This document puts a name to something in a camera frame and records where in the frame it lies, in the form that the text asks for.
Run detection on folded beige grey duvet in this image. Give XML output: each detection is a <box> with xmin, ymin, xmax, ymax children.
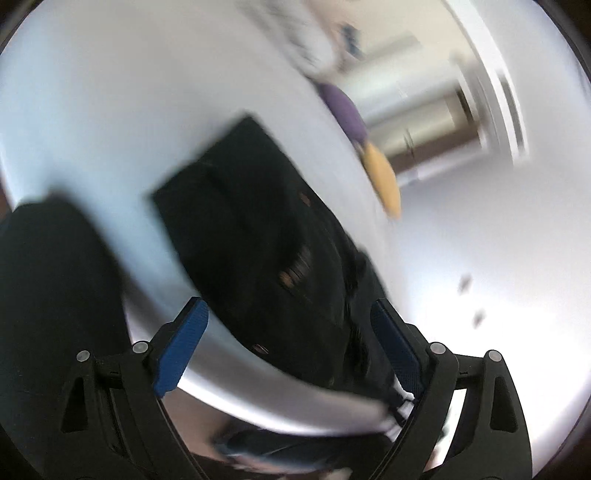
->
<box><xmin>238</xmin><ymin>1</ymin><xmax>341</xmax><ymax>79</ymax></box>

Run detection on black denim pants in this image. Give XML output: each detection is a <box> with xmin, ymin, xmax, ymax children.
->
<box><xmin>151</xmin><ymin>116</ymin><xmax>401</xmax><ymax>433</ymax></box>

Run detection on wall switch plate far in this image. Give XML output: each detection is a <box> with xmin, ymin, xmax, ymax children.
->
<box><xmin>459</xmin><ymin>274</ymin><xmax>472</xmax><ymax>292</ymax></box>

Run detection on white wardrobe with black handles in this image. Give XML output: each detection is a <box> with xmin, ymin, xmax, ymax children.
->
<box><xmin>332</xmin><ymin>33</ymin><xmax>486</xmax><ymax>184</ymax></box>

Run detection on wall switch plate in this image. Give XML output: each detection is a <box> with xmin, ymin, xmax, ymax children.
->
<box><xmin>474</xmin><ymin>312</ymin><xmax>484</xmax><ymax>327</ymax></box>
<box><xmin>459</xmin><ymin>274</ymin><xmax>472</xmax><ymax>292</ymax></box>

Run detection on purple cushion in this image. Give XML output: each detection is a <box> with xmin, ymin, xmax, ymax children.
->
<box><xmin>317</xmin><ymin>83</ymin><xmax>368</xmax><ymax>145</ymax></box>

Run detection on wall switch plate near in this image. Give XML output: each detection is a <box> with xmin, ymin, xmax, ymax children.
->
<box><xmin>474</xmin><ymin>312</ymin><xmax>484</xmax><ymax>327</ymax></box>

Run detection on yellow cushion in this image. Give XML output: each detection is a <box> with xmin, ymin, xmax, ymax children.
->
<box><xmin>361</xmin><ymin>141</ymin><xmax>402</xmax><ymax>219</ymax></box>

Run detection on folded blue denim garment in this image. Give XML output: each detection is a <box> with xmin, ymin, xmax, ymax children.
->
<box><xmin>339</xmin><ymin>23</ymin><xmax>363</xmax><ymax>59</ymax></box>

